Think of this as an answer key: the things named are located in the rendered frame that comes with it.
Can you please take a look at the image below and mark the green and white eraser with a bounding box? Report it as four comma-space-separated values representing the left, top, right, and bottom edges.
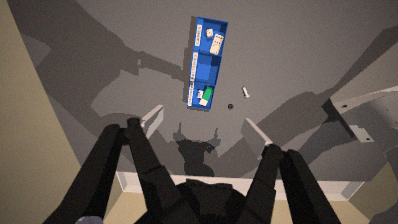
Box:
199, 86, 214, 106

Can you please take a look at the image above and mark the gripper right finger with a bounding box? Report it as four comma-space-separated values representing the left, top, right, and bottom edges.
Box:
236, 118, 341, 224

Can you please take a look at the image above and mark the cream domino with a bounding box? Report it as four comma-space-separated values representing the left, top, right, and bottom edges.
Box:
210, 34, 223, 55

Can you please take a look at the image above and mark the white die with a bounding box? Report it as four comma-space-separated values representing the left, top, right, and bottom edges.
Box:
206, 29, 213, 38

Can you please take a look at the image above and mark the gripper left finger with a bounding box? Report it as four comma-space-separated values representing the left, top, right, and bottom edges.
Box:
42, 105, 200, 224

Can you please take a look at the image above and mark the blue rack of three labelled bins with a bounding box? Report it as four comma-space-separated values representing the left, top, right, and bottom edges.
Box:
187, 16, 228, 110

